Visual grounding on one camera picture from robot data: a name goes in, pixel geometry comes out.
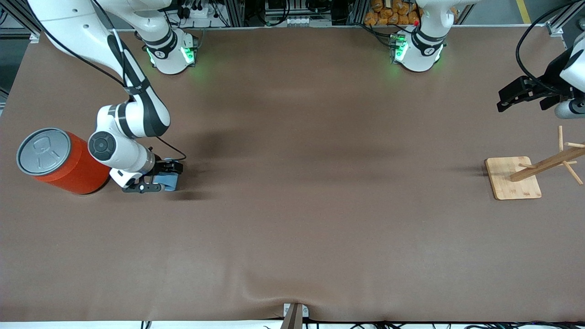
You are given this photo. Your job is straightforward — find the wooden cup rack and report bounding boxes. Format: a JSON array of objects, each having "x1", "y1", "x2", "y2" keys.
[{"x1": 484, "y1": 126, "x2": 585, "y2": 201}]

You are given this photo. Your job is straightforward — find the orange can with grey lid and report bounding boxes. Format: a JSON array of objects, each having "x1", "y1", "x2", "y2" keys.
[{"x1": 16, "y1": 127, "x2": 112, "y2": 196}]

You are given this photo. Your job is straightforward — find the brown table cloth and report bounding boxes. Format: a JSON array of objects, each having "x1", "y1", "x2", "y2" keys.
[{"x1": 0, "y1": 25, "x2": 585, "y2": 323}]

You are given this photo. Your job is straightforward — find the orange snack bags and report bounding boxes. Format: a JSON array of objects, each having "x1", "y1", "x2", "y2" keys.
[{"x1": 364, "y1": 0, "x2": 421, "y2": 26}]

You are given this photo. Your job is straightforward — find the white power strip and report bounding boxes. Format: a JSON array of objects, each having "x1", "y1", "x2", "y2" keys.
[{"x1": 181, "y1": 0, "x2": 220, "y2": 20}]

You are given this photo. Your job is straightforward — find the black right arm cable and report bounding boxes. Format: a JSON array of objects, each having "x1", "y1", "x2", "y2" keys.
[{"x1": 27, "y1": 0, "x2": 187, "y2": 162}]

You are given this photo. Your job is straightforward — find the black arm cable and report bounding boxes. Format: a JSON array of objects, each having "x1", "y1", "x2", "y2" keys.
[
  {"x1": 27, "y1": 0, "x2": 187, "y2": 162},
  {"x1": 516, "y1": 0, "x2": 574, "y2": 90}
]

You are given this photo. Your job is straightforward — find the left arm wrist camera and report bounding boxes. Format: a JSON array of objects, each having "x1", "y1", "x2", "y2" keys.
[{"x1": 554, "y1": 98, "x2": 585, "y2": 119}]

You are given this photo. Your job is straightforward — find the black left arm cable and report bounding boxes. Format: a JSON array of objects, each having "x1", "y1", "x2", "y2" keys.
[{"x1": 516, "y1": 0, "x2": 574, "y2": 90}]

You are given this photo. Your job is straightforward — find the aluminium frame profile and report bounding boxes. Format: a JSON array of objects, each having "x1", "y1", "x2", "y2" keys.
[
  {"x1": 546, "y1": 0, "x2": 585, "y2": 38},
  {"x1": 0, "y1": 0, "x2": 42, "y2": 44}
]

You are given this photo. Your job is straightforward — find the brown camera pole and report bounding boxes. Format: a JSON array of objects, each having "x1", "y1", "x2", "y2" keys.
[{"x1": 280, "y1": 304, "x2": 304, "y2": 329}]

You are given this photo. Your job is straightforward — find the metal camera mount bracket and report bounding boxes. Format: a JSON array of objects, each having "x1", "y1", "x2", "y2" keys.
[{"x1": 283, "y1": 303, "x2": 309, "y2": 318}]

